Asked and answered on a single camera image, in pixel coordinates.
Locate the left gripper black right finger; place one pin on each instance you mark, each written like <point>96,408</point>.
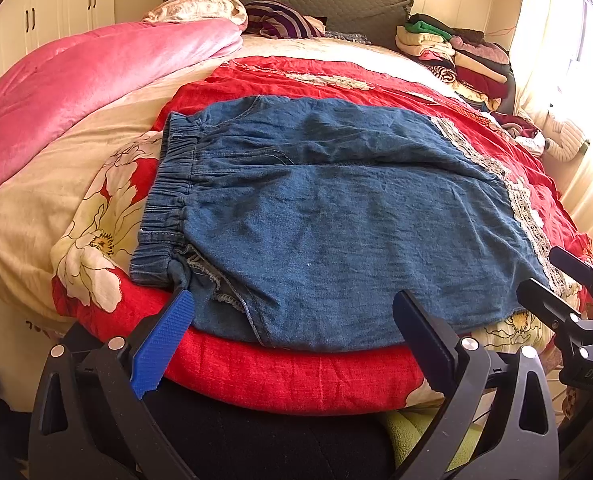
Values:
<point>431,341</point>

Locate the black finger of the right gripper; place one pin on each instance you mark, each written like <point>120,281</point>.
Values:
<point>546,305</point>
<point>575,268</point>

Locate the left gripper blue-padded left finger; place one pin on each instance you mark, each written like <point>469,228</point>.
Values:
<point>155,340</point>

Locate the blue denim pants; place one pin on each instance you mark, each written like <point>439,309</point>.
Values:
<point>295,222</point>

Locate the red floral bedspread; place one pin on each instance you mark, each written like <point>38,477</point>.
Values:
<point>91,259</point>

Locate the stack of folded clothes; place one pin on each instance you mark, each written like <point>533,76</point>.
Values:
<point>479,71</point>

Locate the cream curtain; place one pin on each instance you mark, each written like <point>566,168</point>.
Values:
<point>552,56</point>

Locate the pink velvet quilt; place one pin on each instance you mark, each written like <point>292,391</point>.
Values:
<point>57,85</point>

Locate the floral cream pillow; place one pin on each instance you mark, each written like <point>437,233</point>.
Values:
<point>181,11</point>

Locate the purple striped garment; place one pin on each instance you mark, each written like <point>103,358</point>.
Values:
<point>276,20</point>

